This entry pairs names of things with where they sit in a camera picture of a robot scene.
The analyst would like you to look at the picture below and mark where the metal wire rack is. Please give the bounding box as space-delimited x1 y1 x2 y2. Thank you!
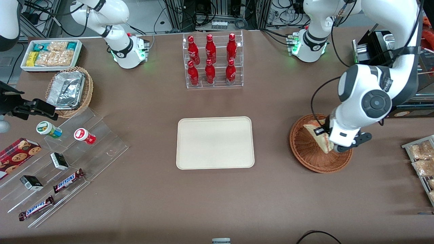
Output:
401 135 434 207

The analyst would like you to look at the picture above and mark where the red lid cup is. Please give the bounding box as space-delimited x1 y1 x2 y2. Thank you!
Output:
74 128 96 145

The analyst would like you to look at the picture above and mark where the red chocolate cookie box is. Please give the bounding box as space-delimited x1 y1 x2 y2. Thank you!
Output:
0 138 42 180

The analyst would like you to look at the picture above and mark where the beige rectangular tray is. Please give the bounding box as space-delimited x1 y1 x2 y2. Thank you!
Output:
176 116 255 170

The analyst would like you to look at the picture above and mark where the triangular sandwich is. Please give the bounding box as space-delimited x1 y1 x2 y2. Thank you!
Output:
303 123 335 154

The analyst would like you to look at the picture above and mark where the green lid cup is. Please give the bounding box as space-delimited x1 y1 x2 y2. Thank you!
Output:
36 121 63 139

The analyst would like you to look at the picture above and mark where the round brown wicker basket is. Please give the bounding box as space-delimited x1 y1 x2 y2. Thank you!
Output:
289 114 353 174

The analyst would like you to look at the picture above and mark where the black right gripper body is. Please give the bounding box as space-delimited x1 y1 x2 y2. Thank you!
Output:
0 81 25 116

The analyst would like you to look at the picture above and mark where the aluminium foil container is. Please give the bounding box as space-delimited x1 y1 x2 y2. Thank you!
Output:
46 71 85 110

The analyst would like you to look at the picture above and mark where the small clear cracker bag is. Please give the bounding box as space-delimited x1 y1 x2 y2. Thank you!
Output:
47 41 68 52

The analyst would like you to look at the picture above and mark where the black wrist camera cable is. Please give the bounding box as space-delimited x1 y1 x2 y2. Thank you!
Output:
311 76 341 128

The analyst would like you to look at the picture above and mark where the white rectangular snack bin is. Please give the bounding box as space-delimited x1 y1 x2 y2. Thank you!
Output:
20 39 83 73

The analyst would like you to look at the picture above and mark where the snickers bar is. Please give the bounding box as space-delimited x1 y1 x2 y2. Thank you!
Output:
18 196 55 222
53 168 85 194

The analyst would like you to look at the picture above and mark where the large clear cracker bag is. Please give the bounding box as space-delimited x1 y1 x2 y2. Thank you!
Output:
35 50 75 67

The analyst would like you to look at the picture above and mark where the clear snack bag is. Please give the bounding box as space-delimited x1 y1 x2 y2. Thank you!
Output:
408 140 434 160
412 159 434 177

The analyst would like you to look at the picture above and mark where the clear acrylic bottle rack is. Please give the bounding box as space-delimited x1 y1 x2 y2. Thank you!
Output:
182 30 244 89

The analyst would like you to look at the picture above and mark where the light wicker basket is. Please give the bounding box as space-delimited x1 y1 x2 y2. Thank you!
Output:
45 66 94 119

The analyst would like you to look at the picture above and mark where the black food warmer machine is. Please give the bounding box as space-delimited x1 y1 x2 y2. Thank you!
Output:
352 5 434 119

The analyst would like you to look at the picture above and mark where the small black box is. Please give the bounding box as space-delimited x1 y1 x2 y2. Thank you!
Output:
50 152 70 171
20 175 44 191

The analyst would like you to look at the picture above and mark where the red cola bottle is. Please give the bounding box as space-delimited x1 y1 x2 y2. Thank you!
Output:
187 35 200 65
226 33 237 62
205 59 216 85
205 34 217 64
188 60 199 86
225 58 237 84

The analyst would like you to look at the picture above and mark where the black cable loop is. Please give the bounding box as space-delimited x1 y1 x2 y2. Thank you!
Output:
296 230 343 244

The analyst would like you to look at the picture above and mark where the clear acrylic stepped shelf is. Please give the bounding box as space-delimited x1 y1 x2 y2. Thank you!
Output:
0 108 130 228

